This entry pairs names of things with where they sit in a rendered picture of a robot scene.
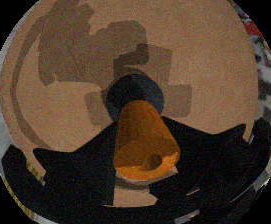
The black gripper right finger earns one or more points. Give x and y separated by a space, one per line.
198 150

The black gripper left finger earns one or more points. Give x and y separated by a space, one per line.
92 164

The orange knob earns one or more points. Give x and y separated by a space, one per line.
144 146

